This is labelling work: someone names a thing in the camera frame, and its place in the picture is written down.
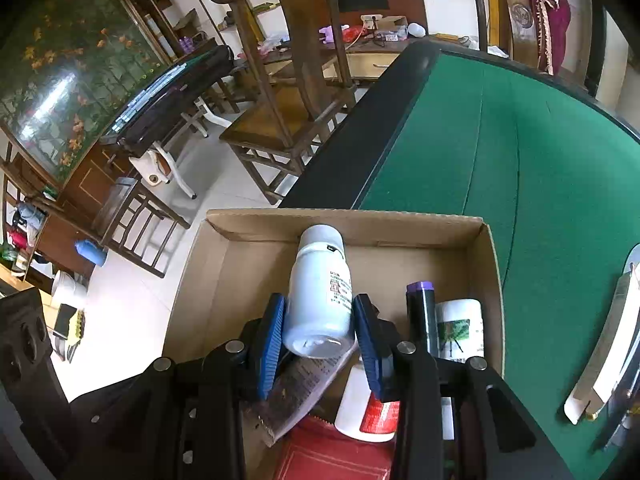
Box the low wooden table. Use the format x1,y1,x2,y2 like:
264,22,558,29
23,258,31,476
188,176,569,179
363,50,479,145
235,30,426,86

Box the flower painting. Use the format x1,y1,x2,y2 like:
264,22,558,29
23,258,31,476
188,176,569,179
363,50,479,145
0,0,168,183

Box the blue plastic jug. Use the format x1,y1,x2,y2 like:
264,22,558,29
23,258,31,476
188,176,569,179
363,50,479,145
75,239,108,267

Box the wooden armchair round carving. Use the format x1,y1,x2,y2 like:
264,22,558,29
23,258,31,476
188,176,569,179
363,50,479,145
455,0,572,77

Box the wooden sideboard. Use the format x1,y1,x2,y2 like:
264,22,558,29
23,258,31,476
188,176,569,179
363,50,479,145
0,130,131,291

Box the white bottle red label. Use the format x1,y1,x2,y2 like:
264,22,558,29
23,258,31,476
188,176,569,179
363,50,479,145
334,360,401,443

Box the white bottle green plant label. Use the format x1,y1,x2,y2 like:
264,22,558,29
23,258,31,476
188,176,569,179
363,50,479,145
434,299,487,361

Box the yellow black brush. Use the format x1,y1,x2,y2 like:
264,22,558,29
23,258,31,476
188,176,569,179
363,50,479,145
52,305,87,363

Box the small dark wooden chair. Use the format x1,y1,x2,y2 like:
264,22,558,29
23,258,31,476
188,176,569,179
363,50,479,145
92,176,193,279

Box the small cardboard box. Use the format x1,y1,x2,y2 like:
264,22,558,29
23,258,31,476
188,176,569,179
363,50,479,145
374,15,409,41

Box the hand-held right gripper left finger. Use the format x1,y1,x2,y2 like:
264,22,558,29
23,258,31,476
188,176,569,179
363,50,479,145
85,292,288,480

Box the plain wooden armchair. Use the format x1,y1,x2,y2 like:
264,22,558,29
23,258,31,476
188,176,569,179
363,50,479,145
207,0,360,206

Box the white bucket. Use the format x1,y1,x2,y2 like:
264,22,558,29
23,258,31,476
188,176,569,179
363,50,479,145
50,270,90,308

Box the red foil packet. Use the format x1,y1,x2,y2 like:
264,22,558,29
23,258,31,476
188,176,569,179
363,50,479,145
272,414,397,480

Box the wall display shelves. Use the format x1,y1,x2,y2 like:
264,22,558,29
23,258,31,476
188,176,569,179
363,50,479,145
115,0,281,61

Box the black pen yellow end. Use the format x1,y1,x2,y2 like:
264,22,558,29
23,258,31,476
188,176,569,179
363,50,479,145
582,380,640,453

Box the printed paper leaflet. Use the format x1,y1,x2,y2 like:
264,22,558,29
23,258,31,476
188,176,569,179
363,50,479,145
245,345,360,448

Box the white floor air conditioner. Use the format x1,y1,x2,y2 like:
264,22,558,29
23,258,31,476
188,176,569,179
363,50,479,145
582,0,633,111

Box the maroon fringed cloth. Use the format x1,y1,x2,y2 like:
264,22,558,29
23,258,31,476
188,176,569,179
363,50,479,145
527,0,572,77

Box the black side table white legs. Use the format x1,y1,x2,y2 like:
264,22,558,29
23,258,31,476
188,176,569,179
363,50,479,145
100,45,236,200

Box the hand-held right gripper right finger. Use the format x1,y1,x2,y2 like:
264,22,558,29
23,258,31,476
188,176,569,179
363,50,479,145
351,294,568,480

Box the black marker purple caps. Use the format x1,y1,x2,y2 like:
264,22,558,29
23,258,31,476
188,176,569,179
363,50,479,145
406,280,441,358

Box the white pill bottle grey lid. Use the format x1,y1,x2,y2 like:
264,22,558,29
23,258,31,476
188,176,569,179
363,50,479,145
282,225,357,359

